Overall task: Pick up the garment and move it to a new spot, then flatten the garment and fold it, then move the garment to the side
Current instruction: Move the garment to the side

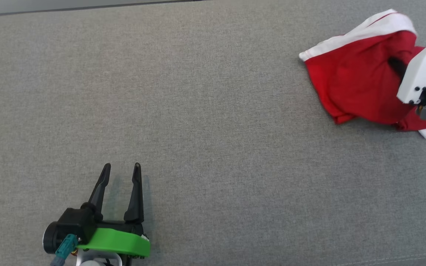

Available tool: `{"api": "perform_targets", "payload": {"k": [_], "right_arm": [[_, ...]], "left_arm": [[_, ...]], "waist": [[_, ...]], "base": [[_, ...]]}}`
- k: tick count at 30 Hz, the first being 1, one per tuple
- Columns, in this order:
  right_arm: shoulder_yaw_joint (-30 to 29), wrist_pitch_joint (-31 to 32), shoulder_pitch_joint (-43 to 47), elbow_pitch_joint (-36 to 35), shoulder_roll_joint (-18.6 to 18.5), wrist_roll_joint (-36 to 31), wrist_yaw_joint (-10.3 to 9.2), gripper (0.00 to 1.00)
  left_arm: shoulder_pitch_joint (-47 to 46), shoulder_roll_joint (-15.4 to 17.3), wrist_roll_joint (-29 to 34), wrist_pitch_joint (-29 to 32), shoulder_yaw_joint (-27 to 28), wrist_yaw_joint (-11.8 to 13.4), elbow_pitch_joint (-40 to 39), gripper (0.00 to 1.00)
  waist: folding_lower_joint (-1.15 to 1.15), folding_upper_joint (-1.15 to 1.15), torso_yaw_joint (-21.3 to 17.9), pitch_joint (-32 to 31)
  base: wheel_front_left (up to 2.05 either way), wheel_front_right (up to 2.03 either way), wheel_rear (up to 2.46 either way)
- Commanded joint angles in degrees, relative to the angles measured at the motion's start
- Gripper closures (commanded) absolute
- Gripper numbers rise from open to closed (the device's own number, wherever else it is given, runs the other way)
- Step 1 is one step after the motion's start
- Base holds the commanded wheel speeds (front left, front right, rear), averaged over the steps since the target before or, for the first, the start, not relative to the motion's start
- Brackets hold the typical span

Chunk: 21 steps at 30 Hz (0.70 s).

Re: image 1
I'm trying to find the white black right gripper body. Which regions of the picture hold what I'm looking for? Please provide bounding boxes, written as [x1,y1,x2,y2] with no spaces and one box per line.
[396,36,426,106]

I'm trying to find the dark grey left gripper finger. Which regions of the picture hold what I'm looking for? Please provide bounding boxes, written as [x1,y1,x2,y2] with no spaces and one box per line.
[124,162,145,224]
[81,163,112,222]

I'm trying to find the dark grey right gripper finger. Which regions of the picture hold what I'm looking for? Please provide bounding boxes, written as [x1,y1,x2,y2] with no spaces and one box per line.
[388,57,408,79]

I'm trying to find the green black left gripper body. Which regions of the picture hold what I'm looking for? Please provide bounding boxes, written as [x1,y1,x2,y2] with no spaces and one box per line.
[43,208,151,259]

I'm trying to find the red white sports shorts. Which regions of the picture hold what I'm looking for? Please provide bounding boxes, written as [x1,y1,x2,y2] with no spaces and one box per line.
[298,9,426,139]

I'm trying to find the grey fabric sofa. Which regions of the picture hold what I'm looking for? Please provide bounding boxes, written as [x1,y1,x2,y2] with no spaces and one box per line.
[0,0,426,266]

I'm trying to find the teal cable connector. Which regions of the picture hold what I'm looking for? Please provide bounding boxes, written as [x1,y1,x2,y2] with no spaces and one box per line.
[50,233,79,266]

